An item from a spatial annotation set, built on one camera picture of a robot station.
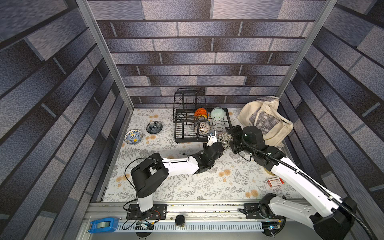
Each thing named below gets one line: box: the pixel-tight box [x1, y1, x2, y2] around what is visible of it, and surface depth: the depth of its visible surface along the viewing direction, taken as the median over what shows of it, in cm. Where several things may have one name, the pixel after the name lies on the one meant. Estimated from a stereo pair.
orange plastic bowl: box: [194, 107, 208, 117], surface depth 112 cm
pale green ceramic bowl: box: [210, 107, 226, 120], surface depth 113 cm
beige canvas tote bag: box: [237, 96, 294, 148], surface depth 99 cm
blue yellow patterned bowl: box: [124, 129, 144, 145], surface depth 102 cm
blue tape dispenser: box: [88, 217, 119, 234], surface depth 68 cm
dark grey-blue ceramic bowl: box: [146, 121, 163, 135], surface depth 106 cm
